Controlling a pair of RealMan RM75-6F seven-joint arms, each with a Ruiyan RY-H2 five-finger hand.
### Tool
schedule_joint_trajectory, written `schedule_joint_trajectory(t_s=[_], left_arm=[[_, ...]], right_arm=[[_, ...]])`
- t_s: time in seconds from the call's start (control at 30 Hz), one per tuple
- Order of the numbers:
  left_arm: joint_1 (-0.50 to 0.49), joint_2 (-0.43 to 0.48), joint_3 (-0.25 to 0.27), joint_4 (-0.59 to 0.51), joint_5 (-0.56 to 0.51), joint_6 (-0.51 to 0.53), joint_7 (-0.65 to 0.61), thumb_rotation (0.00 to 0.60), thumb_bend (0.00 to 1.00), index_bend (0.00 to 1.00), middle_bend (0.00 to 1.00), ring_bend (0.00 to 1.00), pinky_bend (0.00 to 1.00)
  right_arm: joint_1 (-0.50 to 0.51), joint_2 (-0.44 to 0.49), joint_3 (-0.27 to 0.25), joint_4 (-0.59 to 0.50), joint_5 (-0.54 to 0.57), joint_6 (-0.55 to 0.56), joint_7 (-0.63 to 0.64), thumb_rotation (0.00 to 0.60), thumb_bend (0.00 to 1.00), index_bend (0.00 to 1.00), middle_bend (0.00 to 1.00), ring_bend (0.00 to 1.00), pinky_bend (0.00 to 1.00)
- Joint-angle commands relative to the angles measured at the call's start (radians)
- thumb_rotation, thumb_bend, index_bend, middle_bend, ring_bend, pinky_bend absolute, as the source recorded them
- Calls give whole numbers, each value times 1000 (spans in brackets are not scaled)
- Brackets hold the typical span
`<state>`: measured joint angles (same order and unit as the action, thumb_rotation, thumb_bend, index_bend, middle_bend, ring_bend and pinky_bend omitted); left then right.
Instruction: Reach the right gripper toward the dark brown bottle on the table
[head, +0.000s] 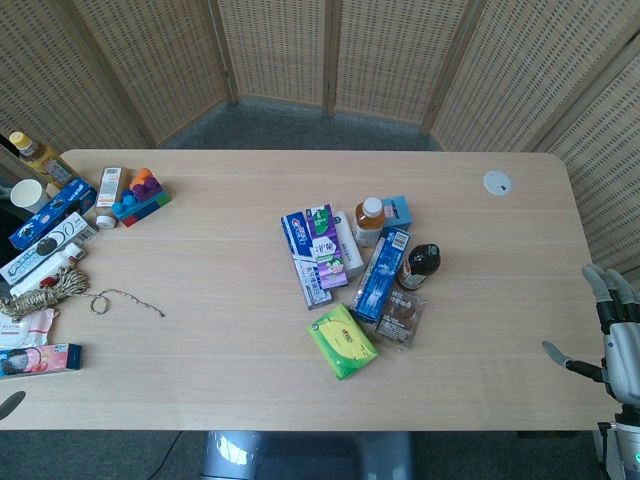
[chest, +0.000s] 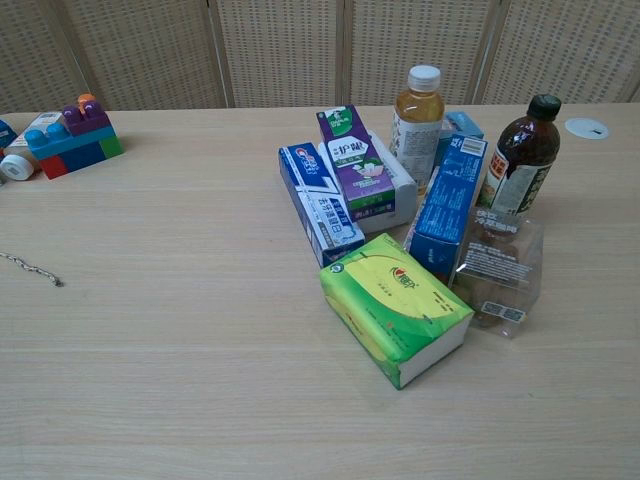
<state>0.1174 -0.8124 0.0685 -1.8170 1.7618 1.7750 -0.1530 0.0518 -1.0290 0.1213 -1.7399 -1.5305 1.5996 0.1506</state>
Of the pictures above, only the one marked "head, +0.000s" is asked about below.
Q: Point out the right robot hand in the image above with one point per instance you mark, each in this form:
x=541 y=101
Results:
x=617 y=345

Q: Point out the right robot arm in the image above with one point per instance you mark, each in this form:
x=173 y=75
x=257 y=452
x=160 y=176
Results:
x=622 y=445

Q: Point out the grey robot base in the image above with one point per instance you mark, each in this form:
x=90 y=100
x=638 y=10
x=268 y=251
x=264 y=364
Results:
x=307 y=456

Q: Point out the black soy sauce bottle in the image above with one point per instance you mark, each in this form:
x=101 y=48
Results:
x=421 y=268

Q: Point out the amber tea bottle white cap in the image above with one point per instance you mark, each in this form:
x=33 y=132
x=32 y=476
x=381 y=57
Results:
x=369 y=220

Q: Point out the brown bottle with white label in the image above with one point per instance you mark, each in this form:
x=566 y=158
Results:
x=110 y=192

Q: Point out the yellow cap tea bottle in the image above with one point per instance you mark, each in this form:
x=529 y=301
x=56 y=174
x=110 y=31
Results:
x=41 y=158

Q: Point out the clear wrapped brown pastry pack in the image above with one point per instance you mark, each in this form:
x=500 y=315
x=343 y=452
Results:
x=401 y=317

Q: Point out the small light blue box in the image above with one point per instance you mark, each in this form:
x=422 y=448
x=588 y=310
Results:
x=398 y=211

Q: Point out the green yellow tissue pack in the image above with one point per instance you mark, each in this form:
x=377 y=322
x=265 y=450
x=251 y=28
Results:
x=342 y=341

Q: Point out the white small box centre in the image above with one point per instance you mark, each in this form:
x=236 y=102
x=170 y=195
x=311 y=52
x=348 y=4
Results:
x=349 y=246

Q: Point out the purple green toothpaste box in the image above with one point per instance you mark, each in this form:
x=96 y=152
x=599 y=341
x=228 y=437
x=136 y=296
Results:
x=326 y=246

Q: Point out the white blue toothpaste box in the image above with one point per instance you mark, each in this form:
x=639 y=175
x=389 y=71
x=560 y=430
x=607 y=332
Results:
x=304 y=259

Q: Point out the woven bamboo folding screen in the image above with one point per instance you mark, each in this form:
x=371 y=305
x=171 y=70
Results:
x=320 y=65

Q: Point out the colourful toy block set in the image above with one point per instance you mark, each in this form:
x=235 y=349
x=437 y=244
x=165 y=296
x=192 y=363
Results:
x=142 y=197

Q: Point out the blue Oreo cookie box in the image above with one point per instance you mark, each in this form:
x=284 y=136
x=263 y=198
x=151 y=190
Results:
x=52 y=213

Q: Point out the pink blue picture box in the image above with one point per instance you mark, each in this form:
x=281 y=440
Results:
x=37 y=360

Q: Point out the white Oreo cookie box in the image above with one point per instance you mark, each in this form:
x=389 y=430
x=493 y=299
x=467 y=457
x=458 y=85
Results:
x=45 y=247

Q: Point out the pink white snack pouch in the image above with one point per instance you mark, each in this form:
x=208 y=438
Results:
x=27 y=328

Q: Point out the white paper cup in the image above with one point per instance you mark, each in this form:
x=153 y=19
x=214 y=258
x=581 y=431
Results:
x=28 y=196

